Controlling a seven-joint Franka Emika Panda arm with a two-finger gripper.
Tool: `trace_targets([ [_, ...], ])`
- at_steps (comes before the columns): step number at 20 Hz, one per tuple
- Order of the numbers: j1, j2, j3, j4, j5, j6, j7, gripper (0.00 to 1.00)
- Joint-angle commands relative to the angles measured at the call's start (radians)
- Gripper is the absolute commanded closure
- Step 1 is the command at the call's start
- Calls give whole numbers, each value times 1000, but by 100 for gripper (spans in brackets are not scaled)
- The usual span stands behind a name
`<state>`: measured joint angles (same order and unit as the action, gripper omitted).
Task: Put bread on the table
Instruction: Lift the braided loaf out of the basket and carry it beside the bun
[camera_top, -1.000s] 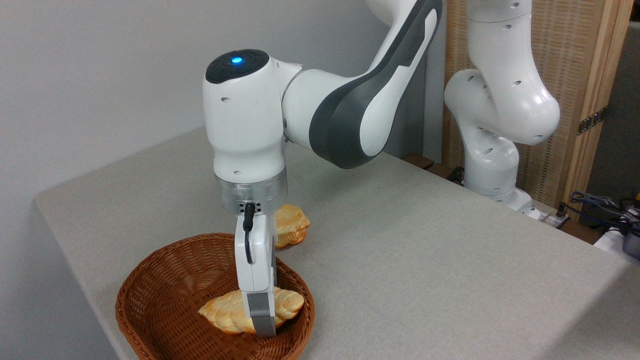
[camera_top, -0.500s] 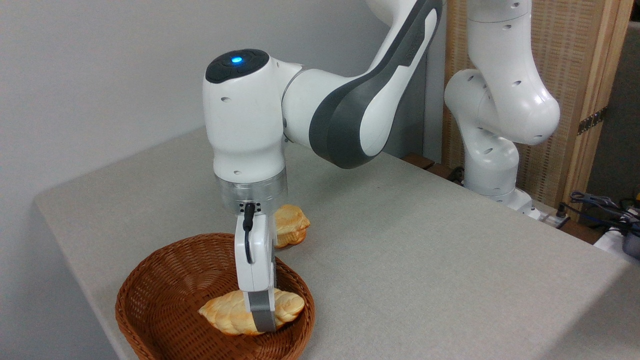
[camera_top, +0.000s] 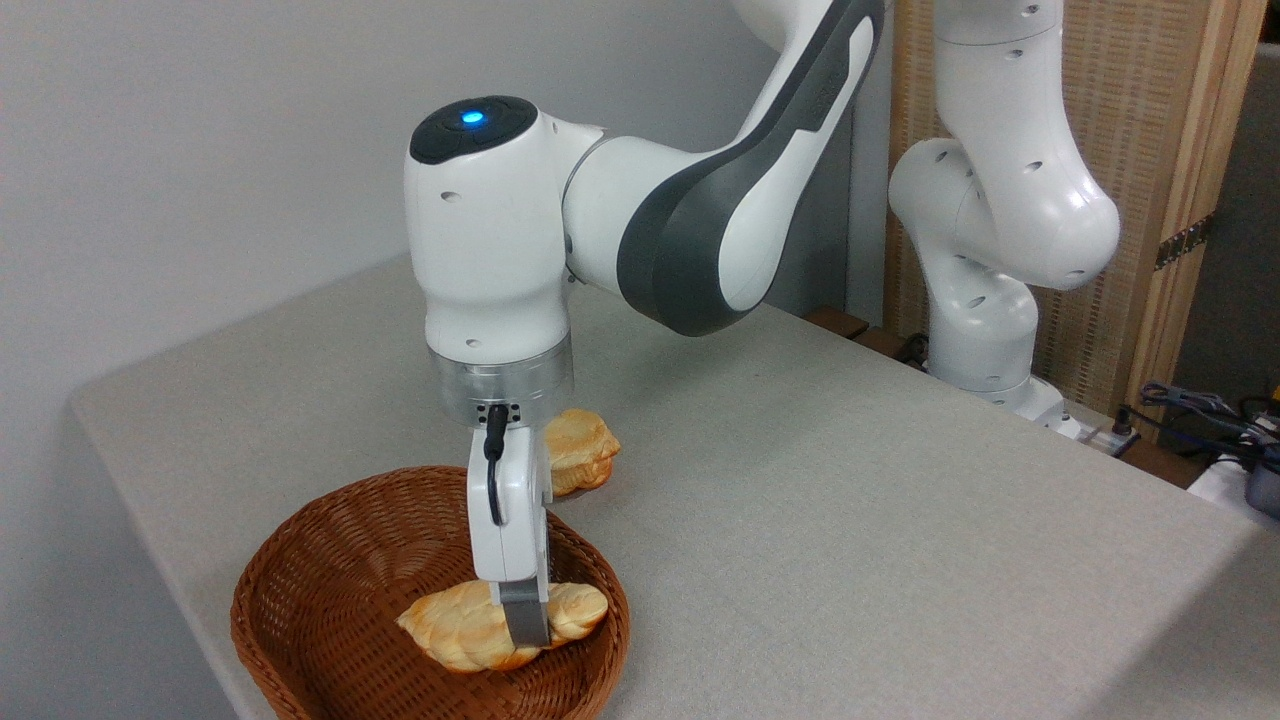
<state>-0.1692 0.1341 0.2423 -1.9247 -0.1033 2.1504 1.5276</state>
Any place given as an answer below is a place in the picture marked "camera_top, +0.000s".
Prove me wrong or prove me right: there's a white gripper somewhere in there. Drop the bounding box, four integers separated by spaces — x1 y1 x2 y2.
466 420 554 649

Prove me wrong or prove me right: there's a long braided bread loaf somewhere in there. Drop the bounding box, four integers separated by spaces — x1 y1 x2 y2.
396 581 609 673

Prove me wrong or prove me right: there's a small round bread roll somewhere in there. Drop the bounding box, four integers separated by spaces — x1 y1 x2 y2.
540 408 621 498

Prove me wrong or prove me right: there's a brown wicker basket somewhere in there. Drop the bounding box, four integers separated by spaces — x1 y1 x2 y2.
230 466 631 720

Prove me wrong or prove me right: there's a brown wooden block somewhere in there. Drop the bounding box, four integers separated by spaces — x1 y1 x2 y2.
805 308 871 341
850 328 926 367

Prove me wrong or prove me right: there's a blue grey device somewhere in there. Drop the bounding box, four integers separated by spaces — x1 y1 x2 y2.
1244 458 1280 521

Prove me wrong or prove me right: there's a black screen hinge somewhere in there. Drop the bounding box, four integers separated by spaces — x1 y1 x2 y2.
1155 215 1214 271

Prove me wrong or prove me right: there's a bamboo folding screen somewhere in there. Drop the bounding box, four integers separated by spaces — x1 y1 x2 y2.
885 0 1269 441

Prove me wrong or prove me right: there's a dark grey partition panel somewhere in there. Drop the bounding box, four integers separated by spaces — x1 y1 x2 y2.
1170 40 1280 403

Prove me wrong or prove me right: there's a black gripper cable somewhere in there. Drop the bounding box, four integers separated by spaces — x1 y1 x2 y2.
483 403 509 528

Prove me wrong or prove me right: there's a black cable bundle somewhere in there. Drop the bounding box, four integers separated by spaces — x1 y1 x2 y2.
1138 380 1280 471

